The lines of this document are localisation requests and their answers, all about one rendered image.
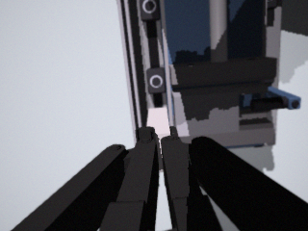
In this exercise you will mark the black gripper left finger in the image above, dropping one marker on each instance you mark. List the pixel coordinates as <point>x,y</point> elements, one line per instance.
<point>116,191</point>

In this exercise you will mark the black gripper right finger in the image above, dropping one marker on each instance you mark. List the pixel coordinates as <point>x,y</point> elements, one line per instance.
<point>248,197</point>

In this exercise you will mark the grey block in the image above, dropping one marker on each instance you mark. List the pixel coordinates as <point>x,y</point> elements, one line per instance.
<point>206,111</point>

